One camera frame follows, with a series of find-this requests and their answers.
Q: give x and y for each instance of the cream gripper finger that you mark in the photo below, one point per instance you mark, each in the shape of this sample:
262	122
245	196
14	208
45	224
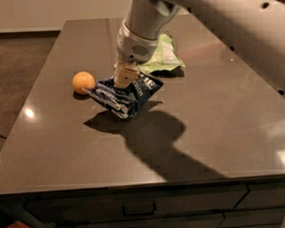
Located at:
125	73

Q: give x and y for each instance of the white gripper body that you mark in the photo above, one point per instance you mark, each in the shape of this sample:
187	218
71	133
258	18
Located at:
135	48

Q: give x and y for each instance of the blue chip bag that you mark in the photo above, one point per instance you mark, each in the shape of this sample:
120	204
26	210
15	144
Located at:
125	102

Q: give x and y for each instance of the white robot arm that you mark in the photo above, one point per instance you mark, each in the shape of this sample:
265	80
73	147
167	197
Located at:
253	29

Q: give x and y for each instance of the green chip bag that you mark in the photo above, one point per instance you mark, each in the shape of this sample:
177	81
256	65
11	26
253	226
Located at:
164	57

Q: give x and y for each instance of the orange fruit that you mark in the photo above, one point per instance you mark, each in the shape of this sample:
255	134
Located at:
81	81

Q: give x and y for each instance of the dark right drawer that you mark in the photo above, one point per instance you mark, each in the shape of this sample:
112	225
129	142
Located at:
267	195

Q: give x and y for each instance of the dark drawer with handle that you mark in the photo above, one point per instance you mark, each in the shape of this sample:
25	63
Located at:
134	205

